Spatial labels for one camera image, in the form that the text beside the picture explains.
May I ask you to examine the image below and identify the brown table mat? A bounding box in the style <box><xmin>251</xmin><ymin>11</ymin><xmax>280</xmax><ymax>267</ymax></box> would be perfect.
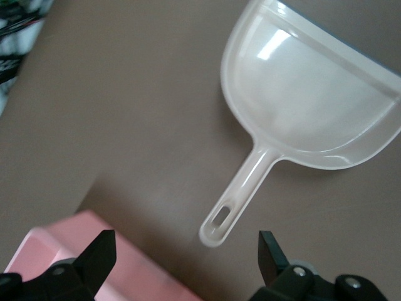
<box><xmin>0</xmin><ymin>0</ymin><xmax>401</xmax><ymax>301</ymax></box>

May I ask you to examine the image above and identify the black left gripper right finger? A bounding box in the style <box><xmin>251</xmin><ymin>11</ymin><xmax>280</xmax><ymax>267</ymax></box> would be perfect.
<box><xmin>250</xmin><ymin>230</ymin><xmax>388</xmax><ymax>301</ymax></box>

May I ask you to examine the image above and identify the beige plastic dustpan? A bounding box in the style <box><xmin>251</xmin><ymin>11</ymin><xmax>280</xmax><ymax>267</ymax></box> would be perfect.
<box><xmin>198</xmin><ymin>0</ymin><xmax>401</xmax><ymax>249</ymax></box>

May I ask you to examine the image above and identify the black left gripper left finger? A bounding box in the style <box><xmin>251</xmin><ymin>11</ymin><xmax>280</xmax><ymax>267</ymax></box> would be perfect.
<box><xmin>0</xmin><ymin>229</ymin><xmax>118</xmax><ymax>301</ymax></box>

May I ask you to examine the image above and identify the pink plastic bin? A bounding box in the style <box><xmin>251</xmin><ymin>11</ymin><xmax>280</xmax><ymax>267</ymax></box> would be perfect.
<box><xmin>2</xmin><ymin>209</ymin><xmax>202</xmax><ymax>301</ymax></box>

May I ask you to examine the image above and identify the black cable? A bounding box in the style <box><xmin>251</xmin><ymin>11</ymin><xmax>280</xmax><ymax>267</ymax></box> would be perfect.
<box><xmin>0</xmin><ymin>0</ymin><xmax>55</xmax><ymax>87</ymax></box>

